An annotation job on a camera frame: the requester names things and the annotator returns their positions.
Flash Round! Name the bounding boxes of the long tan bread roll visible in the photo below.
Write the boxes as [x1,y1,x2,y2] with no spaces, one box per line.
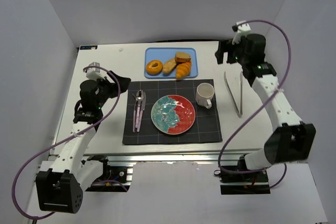
[162,58,177,75]

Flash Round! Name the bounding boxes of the metal tongs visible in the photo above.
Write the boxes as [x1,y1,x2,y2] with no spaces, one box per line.
[224,71,243,118]

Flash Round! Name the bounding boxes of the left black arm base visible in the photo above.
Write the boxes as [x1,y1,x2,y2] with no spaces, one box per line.
[86,155,130,193]

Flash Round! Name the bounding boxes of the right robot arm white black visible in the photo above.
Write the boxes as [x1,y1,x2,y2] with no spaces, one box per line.
[215,34,316,174]

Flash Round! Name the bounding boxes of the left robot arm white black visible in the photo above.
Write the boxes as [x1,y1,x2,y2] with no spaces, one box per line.
[35,71,131,214]

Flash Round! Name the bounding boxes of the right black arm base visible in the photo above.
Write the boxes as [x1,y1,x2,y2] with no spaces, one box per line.
[214,169,270,195]

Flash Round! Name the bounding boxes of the sliced round bread loaf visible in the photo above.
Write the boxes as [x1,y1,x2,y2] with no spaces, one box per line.
[175,52,191,64]

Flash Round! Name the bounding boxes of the orange donut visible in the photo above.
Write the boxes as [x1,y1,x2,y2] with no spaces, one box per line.
[145,60,163,75]

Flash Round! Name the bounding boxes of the golden croissant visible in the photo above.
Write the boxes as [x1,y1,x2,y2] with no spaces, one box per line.
[175,61,192,80]

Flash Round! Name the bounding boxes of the white ceramic mug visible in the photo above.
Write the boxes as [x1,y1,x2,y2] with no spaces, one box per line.
[195,83,215,109]

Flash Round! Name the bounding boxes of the left blue corner label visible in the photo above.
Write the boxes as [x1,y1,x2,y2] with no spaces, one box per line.
[79,45,98,50]

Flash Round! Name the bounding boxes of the blue plastic tray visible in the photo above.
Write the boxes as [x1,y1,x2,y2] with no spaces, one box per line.
[144,47,198,79]

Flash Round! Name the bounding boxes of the teal and red plate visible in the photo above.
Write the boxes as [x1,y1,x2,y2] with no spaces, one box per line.
[151,95,196,135]

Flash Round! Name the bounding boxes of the dark checked placemat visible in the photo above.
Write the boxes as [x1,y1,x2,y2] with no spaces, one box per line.
[122,79,223,145]

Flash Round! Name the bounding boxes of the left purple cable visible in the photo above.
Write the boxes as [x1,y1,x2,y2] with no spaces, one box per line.
[11,66,129,220]

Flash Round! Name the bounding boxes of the purple cable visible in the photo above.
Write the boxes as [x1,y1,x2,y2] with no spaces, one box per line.
[11,66,129,220]
[214,19,292,190]

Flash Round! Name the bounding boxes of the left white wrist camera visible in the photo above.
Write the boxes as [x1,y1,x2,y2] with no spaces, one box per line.
[84,62,104,81]

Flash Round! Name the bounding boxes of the pink handled spoon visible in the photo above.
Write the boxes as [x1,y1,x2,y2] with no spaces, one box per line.
[136,90,143,129]

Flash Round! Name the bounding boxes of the pink handled knife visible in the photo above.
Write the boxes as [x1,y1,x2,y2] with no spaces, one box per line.
[136,90,146,132]

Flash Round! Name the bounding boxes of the pink handled fork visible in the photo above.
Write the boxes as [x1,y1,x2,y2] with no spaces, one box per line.
[132,92,139,133]

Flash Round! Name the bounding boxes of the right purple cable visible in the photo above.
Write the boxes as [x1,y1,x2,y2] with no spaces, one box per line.
[214,19,292,190]

